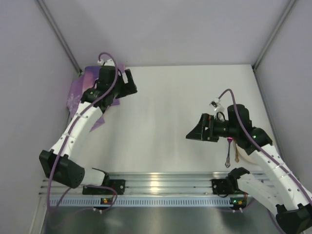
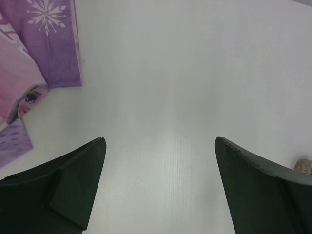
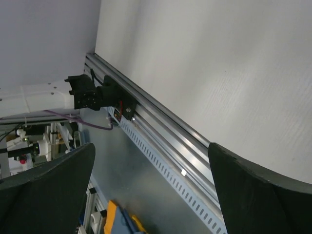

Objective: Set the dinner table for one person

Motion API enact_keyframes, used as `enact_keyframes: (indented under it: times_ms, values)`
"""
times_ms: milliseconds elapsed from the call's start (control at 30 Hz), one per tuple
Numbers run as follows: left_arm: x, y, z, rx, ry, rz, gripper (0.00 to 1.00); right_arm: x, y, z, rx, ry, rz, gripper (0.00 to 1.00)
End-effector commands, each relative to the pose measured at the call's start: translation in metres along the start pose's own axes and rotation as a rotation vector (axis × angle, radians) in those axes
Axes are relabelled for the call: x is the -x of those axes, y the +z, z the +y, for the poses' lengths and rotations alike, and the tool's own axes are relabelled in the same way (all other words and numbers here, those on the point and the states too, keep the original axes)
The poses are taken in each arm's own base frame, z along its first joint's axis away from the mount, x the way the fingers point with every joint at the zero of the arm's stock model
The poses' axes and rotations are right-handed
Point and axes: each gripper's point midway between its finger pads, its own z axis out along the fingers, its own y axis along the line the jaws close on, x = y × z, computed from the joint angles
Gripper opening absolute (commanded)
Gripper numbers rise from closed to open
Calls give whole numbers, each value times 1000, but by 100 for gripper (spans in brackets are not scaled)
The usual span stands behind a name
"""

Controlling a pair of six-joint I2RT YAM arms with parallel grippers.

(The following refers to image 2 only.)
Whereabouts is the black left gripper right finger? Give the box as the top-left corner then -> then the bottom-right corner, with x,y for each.
215,136 -> 312,234

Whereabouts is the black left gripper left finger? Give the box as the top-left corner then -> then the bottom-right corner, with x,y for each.
0,137 -> 106,234

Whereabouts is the speckled beige cup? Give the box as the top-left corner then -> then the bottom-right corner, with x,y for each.
294,159 -> 312,175

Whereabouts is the purple Elsa placemat cloth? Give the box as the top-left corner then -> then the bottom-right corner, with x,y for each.
0,0 -> 81,167

